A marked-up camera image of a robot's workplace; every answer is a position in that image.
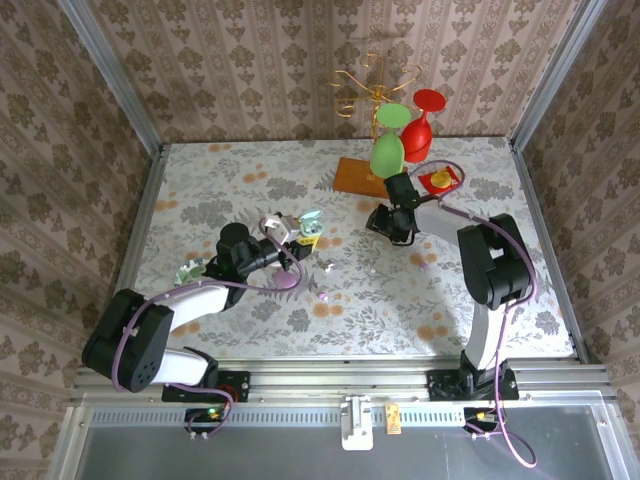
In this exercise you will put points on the mint green earbud case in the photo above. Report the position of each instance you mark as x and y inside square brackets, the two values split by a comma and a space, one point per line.
[312, 228]

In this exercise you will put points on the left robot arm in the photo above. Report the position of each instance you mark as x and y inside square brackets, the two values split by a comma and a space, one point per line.
[135, 340]

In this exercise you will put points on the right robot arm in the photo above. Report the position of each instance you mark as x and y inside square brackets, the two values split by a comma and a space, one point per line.
[495, 270]

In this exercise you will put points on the small green patterned plate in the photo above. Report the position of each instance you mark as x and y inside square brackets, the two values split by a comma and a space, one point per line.
[187, 272]

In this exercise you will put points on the red snack packet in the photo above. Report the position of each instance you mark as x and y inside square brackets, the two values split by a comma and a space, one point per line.
[440, 180]

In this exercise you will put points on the wooden rack base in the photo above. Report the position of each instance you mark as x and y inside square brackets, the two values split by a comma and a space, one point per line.
[355, 177]

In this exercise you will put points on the green wine glass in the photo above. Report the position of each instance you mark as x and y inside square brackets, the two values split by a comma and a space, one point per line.
[387, 155]

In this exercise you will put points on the red wine glass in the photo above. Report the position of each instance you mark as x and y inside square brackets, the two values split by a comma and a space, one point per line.
[417, 140]

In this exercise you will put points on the small controller board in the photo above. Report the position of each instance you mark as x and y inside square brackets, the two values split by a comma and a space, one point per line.
[205, 415]
[480, 416]

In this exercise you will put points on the yellow tag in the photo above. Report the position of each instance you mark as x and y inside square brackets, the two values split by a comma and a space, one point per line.
[393, 420]

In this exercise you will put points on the grey metal tray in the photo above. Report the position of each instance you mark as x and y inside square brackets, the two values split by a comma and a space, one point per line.
[300, 460]

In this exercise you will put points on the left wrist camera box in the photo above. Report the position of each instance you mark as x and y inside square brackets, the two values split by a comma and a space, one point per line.
[277, 227]

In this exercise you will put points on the aluminium side rail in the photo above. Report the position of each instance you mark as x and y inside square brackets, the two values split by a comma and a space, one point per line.
[146, 200]
[548, 250]

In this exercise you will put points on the aluminium mounting rail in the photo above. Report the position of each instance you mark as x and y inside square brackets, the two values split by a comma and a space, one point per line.
[340, 380]

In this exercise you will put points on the white latch bracket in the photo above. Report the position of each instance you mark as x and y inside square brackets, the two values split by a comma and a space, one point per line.
[357, 430]

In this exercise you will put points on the aluminium frame post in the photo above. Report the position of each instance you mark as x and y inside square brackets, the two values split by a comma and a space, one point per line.
[111, 70]
[556, 70]

